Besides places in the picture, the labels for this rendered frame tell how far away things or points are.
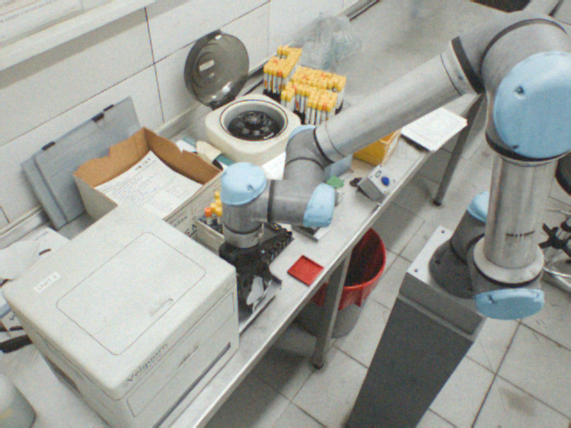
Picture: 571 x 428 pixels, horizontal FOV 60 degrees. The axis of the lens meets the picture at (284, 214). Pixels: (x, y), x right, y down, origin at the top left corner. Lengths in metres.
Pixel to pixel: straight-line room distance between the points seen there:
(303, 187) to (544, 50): 0.39
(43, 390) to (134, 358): 0.40
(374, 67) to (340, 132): 1.15
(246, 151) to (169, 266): 0.57
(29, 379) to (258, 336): 0.48
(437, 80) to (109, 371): 0.66
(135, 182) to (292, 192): 0.65
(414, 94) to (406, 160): 0.78
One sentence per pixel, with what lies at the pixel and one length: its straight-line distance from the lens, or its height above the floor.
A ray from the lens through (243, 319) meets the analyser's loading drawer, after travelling 1.11.
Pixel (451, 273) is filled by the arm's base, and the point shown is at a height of 1.00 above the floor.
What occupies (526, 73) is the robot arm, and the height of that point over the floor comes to 1.57.
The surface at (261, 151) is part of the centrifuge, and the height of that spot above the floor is 0.99.
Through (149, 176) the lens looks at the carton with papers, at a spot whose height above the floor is 0.94.
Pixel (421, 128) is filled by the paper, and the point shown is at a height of 0.89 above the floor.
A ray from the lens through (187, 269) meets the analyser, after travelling 0.87.
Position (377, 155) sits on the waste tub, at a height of 0.92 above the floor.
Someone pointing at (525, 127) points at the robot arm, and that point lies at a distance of 0.69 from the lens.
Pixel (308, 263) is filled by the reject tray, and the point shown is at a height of 0.88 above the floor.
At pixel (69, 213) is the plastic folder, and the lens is 1.40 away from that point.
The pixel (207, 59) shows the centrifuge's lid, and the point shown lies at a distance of 1.55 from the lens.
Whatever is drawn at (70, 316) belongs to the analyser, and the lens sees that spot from 0.86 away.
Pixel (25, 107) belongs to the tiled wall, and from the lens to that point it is 1.26.
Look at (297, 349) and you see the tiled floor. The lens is 2.11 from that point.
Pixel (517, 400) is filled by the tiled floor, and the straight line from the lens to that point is 2.26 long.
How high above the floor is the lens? 1.87
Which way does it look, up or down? 47 degrees down
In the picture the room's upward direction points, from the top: 4 degrees clockwise
